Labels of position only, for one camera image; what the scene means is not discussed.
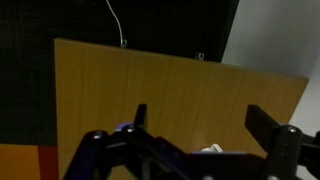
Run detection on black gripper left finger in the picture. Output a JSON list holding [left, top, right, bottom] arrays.
[[63, 103, 192, 180]]

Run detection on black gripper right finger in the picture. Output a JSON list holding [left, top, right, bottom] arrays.
[[244, 104, 320, 180]]

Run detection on orange and red board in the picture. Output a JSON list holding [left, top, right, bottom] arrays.
[[0, 143, 60, 180]]

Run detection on white plastic cup with handle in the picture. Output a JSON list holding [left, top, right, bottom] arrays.
[[199, 143, 224, 154]]

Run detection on white cable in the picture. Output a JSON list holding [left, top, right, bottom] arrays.
[[105, 0, 125, 43]]

